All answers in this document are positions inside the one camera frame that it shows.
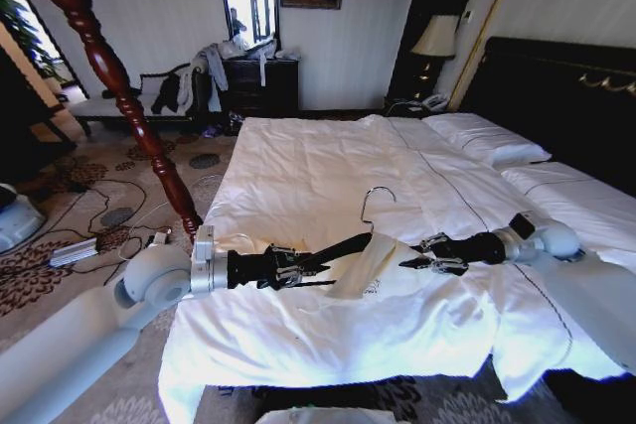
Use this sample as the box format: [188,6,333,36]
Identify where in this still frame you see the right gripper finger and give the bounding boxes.
[405,231,453,256]
[397,254,469,277]

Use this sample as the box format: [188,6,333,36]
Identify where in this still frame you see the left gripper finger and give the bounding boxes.
[276,244,333,272]
[273,267,340,292]

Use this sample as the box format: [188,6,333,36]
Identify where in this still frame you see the black hanger with silver hook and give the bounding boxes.
[297,186,398,271]

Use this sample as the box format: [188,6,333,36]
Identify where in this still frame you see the cream cloth garment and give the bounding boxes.
[326,231,399,302]

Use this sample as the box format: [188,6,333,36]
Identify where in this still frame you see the black bed headboard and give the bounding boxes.
[462,35,636,200]

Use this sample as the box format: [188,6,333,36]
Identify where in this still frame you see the white duvet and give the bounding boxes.
[157,114,636,424]

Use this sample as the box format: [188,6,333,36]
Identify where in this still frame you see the white power strip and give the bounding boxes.
[145,228,174,249]

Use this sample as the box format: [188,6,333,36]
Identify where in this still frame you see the white pillow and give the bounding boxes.
[421,112,554,168]
[499,160,636,266]

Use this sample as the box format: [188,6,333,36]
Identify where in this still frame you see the dark nightstand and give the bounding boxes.
[383,94,451,121]

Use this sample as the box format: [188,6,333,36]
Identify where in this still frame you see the white telephone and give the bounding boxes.
[420,92,450,111]

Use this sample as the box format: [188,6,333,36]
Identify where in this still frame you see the white robot front shell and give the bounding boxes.
[254,405,399,424]

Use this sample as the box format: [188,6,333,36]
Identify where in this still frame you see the dark wooden dresser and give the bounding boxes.
[220,57,301,118]

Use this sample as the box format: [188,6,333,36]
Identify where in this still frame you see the silver metal box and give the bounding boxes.
[48,236,99,269]

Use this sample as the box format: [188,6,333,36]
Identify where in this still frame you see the black garment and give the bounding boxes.
[150,71,194,116]

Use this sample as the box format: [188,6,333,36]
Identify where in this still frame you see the grey garment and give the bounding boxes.
[190,43,231,113]

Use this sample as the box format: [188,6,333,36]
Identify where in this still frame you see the table lamp with cream shade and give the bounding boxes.
[409,13,460,98]

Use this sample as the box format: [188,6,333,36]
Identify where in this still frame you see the white items pile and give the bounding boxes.
[218,38,303,87]

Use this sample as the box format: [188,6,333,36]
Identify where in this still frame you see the dark wooden cushioned bench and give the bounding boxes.
[68,70,203,136]

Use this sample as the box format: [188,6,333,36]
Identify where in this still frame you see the white rounded machine base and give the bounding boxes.
[0,182,47,255]

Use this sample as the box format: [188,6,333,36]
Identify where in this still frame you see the person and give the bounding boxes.
[229,6,248,44]

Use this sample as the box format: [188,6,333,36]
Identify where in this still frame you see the red wooden coat stand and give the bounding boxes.
[0,0,206,247]

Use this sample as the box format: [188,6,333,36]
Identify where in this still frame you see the black floor cable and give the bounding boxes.
[27,176,153,277]

